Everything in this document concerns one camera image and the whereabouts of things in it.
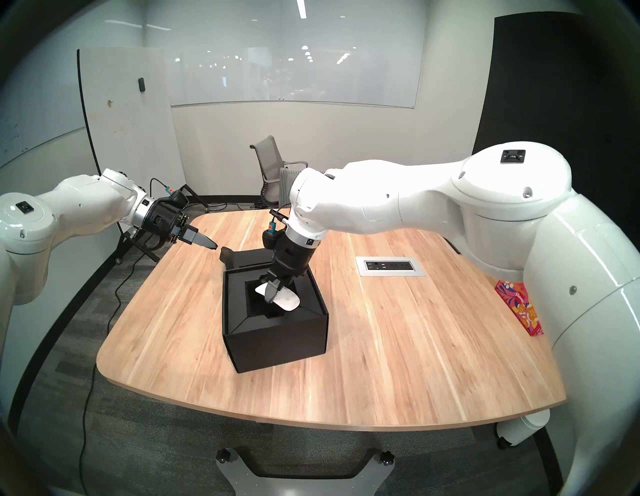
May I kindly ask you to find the glass wall whiteboard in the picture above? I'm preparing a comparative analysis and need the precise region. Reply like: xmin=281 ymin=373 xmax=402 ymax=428
xmin=145 ymin=0 xmax=426 ymax=110

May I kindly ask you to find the red floral tissue box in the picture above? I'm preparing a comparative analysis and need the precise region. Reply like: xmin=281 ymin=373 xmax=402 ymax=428
xmin=494 ymin=280 xmax=544 ymax=337

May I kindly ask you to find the silver table power panel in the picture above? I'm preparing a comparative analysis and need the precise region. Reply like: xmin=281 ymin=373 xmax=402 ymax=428
xmin=355 ymin=256 xmax=426 ymax=277

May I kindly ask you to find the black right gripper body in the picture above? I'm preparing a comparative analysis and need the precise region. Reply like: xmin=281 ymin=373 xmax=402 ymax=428
xmin=262 ymin=229 xmax=313 ymax=283

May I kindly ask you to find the large black wall screen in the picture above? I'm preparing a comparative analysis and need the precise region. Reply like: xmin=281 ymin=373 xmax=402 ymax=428
xmin=471 ymin=12 xmax=640 ymax=236

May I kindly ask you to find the black floor cable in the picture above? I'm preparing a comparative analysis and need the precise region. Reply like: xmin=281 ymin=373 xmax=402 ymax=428
xmin=80 ymin=202 xmax=226 ymax=491

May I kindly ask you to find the gray mesh office chair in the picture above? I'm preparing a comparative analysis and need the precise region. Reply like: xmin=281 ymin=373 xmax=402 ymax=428
xmin=278 ymin=167 xmax=301 ymax=209

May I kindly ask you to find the rolling whiteboard on stand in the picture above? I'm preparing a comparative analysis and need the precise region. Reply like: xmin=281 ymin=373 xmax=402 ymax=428
xmin=77 ymin=48 xmax=211 ymax=264

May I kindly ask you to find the black cardboard box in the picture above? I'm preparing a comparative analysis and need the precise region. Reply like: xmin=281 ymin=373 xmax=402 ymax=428
xmin=219 ymin=245 xmax=329 ymax=374

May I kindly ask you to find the white computer mouse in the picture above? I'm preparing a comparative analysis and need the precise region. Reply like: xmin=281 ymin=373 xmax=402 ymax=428
xmin=255 ymin=282 xmax=301 ymax=312

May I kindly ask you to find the gray office chair with armrests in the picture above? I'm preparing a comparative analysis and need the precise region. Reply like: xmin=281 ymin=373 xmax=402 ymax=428
xmin=249 ymin=135 xmax=309 ymax=208

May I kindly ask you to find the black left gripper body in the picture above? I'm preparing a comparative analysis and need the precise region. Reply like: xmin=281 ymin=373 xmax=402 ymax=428
xmin=136 ymin=192 xmax=195 ymax=250

